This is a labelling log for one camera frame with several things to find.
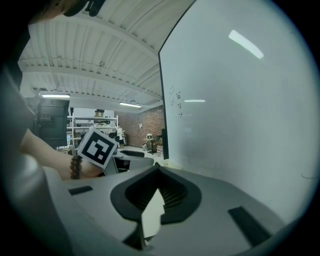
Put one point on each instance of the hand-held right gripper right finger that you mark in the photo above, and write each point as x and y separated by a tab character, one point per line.
212	195

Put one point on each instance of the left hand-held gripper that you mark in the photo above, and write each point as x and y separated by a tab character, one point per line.
97	147

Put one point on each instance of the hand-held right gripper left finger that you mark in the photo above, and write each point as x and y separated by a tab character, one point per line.
100	212

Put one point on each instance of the person's left forearm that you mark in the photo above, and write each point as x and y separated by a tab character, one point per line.
52	157

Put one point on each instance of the whiteboard on black stand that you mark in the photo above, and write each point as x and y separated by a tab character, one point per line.
237	112

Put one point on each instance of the small round yellow table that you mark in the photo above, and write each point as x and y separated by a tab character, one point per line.
149	143

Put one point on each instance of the white device with dark screen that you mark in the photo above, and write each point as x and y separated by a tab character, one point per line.
149	136

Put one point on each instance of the white paper notice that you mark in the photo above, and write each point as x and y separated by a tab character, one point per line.
140	125

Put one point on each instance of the long ceiling lamp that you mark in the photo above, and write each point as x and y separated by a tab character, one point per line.
55	95
130	105

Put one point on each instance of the brown cardboard carton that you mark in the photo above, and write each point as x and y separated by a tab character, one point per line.
99	113

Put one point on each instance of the white shelving rack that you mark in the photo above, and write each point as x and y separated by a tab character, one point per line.
82	127

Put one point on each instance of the black equipment rack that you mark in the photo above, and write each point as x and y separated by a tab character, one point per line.
52	125

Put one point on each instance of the person's dark clothing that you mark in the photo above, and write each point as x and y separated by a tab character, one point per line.
13	112

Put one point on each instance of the black head-worn camera mount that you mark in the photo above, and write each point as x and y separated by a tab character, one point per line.
82	7

